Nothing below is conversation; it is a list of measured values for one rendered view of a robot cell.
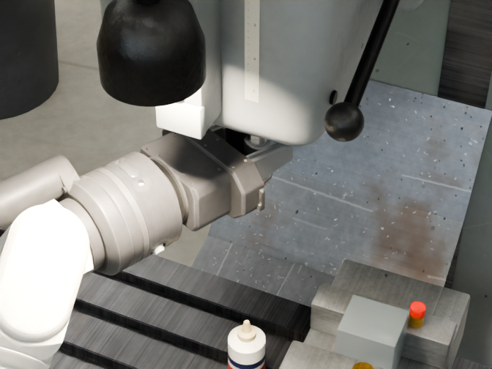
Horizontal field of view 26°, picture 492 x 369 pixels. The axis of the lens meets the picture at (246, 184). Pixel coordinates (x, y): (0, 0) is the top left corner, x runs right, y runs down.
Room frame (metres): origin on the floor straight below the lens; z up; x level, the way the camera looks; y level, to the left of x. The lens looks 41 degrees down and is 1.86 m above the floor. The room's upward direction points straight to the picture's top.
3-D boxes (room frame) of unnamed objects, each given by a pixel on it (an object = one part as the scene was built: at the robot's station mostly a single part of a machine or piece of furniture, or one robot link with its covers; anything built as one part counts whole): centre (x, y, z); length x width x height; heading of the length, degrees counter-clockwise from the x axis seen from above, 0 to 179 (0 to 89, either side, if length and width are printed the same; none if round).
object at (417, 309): (0.74, -0.18, 1.04); 0.02 x 0.02 x 0.03
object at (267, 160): (0.75, -0.02, 1.23); 0.06 x 0.02 x 0.03; 130
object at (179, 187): (0.71, 0.07, 1.23); 0.13 x 0.12 x 0.10; 40
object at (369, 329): (0.72, -0.13, 1.03); 0.06 x 0.05 x 0.06; 67
